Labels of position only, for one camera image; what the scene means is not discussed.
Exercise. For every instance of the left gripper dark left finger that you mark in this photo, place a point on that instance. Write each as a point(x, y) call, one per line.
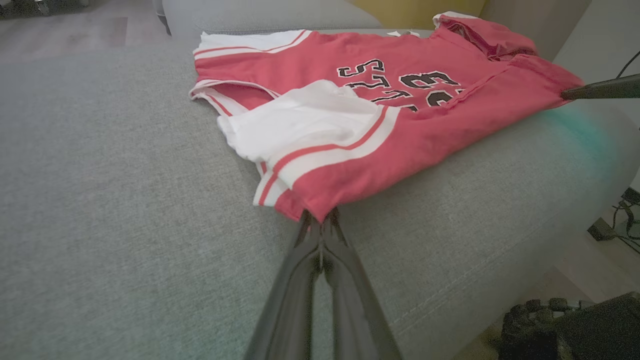
point(287, 310)

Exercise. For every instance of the yellow furniture piece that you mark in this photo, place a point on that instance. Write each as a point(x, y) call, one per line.
point(415, 12)

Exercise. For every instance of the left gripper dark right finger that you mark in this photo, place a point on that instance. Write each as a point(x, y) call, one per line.
point(355, 320)

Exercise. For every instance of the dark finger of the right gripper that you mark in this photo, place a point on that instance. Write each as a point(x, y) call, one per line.
point(610, 88)

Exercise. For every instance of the large grey sofa seat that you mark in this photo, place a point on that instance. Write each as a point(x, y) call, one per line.
point(100, 200)

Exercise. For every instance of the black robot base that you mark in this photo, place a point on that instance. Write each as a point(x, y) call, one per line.
point(600, 330)

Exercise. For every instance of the red white basketball jersey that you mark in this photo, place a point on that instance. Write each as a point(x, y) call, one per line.
point(425, 135)

